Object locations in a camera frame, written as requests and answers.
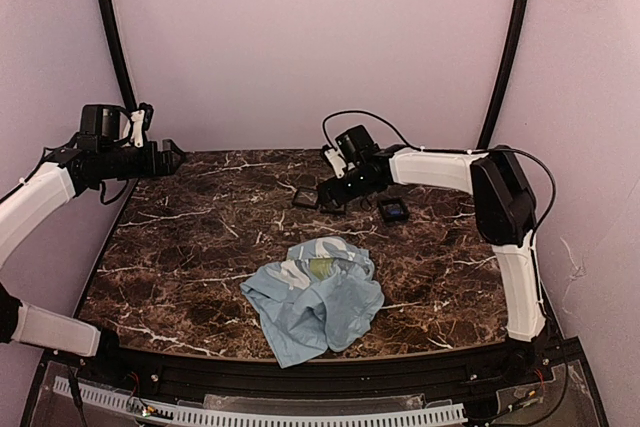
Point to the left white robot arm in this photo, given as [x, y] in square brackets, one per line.
[111, 143]

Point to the left black frame post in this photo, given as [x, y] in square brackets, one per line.
[116, 52]

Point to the black display box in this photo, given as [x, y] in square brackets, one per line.
[306, 197]
[332, 209]
[383, 214]

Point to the right black frame post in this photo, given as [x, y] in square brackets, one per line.
[501, 83]

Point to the left black display box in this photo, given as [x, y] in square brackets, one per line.
[306, 197]

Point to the light blue printed t-shirt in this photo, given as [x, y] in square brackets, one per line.
[322, 296]

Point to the black front frame rail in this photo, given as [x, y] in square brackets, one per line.
[467, 374]

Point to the black frame post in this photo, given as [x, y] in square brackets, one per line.
[116, 52]
[501, 83]

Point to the middle black display box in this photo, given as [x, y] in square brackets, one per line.
[332, 209]

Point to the white slotted cable duct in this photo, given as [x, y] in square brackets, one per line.
[410, 410]

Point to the right black display box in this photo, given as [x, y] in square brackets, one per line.
[383, 214]

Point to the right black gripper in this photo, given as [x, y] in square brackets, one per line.
[330, 192]

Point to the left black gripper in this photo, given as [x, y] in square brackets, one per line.
[156, 159]

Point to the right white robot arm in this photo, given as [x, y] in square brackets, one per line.
[504, 202]

